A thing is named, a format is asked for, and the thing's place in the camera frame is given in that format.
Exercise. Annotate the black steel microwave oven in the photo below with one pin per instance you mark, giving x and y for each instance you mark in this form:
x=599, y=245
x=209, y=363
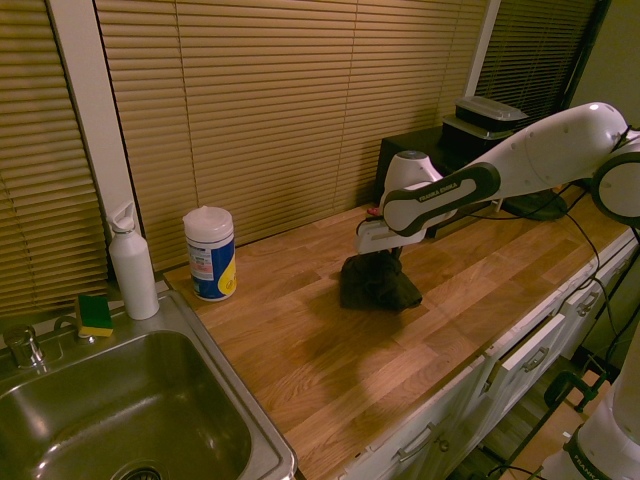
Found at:
x=397, y=142

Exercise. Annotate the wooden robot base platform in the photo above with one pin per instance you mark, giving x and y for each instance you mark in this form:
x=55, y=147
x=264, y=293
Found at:
x=565, y=425

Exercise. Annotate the white window frame post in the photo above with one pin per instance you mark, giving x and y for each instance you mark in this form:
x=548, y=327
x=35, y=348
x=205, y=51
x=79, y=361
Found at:
x=85, y=100

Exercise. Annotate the chrome sink faucet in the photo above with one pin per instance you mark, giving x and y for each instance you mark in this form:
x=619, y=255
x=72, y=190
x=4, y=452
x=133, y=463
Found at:
x=22, y=347

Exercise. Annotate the yellow green sponge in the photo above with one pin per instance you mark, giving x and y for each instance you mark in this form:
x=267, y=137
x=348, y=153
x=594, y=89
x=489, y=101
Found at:
x=94, y=317

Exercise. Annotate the round metal cabinet knob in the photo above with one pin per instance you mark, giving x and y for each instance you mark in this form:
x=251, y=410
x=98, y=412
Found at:
x=441, y=444

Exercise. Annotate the white kitchen cabinet run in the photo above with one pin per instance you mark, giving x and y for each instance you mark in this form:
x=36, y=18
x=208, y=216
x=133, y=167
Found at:
x=500, y=400

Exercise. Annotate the disinfecting wipes canister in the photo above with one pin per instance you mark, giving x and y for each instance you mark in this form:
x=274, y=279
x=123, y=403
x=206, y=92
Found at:
x=210, y=255

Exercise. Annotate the dark tan window blind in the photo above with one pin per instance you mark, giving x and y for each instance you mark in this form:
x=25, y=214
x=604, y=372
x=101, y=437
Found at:
x=530, y=50

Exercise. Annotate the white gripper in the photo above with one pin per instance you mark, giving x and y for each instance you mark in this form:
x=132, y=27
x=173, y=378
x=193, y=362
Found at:
x=372, y=240

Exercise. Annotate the dark cloth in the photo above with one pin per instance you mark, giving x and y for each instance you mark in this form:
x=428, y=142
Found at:
x=375, y=287

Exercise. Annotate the stainless steel sink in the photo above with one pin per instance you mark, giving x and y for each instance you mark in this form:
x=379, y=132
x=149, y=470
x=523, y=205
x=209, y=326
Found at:
x=120, y=410

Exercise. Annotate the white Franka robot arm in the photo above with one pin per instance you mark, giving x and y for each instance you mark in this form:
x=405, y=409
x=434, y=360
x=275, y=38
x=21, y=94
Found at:
x=550, y=145

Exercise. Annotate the white open drawer front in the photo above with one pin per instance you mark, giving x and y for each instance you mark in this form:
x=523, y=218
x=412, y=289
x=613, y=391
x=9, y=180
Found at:
x=537, y=345

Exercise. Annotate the tan window blind beside sink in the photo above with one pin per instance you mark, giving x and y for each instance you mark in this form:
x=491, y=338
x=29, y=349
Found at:
x=35, y=175

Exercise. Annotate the black clamp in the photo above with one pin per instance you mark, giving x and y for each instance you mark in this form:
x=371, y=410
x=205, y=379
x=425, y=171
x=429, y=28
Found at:
x=575, y=392

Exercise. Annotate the wide tan window blind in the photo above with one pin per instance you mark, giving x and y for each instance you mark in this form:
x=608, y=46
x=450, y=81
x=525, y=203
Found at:
x=280, y=110

